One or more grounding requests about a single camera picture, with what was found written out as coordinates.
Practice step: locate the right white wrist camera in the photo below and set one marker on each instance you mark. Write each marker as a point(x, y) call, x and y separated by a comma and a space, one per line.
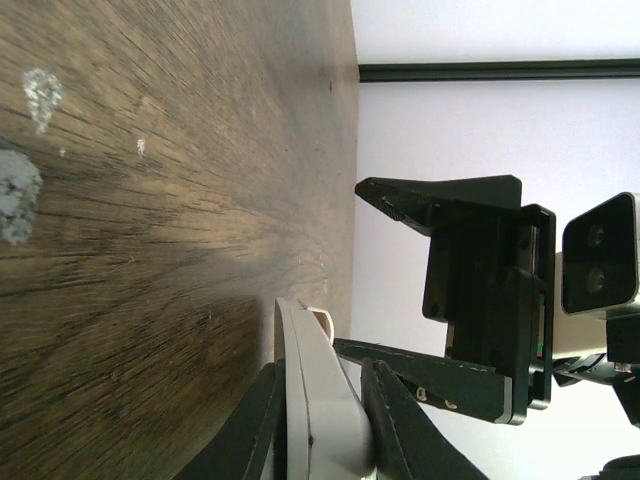
point(597, 278)

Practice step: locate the white remote control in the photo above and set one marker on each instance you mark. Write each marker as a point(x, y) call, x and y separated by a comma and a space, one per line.
point(328, 433)

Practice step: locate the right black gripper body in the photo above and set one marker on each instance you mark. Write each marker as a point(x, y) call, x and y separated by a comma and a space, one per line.
point(491, 279)

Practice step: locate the black aluminium frame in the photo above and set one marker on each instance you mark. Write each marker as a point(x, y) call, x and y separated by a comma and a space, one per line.
point(539, 70)

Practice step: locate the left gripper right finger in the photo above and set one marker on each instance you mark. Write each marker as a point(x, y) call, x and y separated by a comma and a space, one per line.
point(407, 444)

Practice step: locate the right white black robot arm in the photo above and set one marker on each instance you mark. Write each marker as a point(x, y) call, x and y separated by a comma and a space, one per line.
point(620, 395)

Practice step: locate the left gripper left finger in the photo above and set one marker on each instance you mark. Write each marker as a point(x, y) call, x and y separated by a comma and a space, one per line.
point(252, 443)

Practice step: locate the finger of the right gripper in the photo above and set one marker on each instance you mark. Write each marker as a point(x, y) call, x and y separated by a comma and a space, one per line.
point(427, 206)
point(469, 389)

